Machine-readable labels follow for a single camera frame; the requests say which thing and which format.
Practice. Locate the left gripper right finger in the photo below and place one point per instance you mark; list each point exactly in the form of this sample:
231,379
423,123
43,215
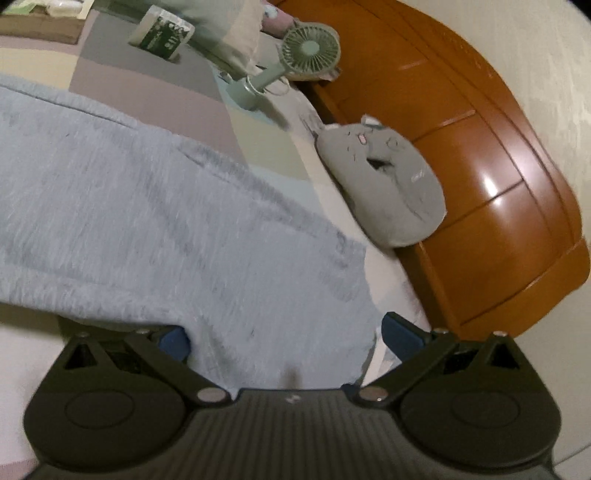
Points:
420,352

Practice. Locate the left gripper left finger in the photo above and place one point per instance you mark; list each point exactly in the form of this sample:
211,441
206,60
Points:
165,351

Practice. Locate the grey sweatpants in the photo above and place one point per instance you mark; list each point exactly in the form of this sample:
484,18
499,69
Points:
106,219

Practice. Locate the wooden headboard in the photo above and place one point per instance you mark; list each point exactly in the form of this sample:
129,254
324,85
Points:
512,245

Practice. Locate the grey plush cushion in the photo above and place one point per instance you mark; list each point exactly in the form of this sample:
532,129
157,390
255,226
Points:
390,188

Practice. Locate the patchwork bed sheet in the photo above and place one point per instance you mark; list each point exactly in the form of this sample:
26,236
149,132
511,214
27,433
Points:
188,98

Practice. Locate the green handheld fan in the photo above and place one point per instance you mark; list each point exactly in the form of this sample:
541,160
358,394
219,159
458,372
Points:
247,91

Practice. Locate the green white tissue pack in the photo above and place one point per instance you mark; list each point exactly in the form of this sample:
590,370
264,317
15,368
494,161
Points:
161,33

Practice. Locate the patchwork pillow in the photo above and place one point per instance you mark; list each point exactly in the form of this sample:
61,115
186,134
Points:
225,31

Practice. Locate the green paperback book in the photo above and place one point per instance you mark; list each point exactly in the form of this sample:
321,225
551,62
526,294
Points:
55,21

